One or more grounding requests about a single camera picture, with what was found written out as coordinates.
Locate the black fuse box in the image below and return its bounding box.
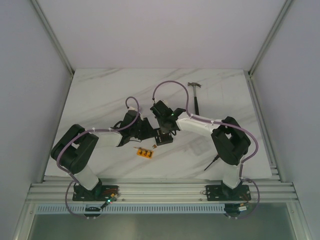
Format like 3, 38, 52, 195
154, 128, 174, 146

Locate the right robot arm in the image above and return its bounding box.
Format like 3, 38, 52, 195
150, 100, 251, 200

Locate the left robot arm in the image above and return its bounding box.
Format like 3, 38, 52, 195
50, 110, 155, 201

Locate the orange terminal block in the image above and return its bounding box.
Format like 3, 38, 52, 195
134, 147, 154, 160

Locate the claw hammer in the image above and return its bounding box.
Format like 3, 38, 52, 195
187, 82, 202, 116

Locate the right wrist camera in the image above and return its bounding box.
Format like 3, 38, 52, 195
153, 99, 169, 107

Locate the orange handled screwdriver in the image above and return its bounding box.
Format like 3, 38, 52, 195
204, 155, 220, 171

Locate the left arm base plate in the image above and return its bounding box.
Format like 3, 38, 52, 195
72, 185, 119, 202

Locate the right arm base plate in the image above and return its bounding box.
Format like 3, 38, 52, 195
205, 183, 252, 202

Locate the aluminium rail frame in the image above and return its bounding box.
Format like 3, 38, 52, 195
26, 177, 298, 203

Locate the white cable duct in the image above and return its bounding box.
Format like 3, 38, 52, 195
34, 203, 252, 215

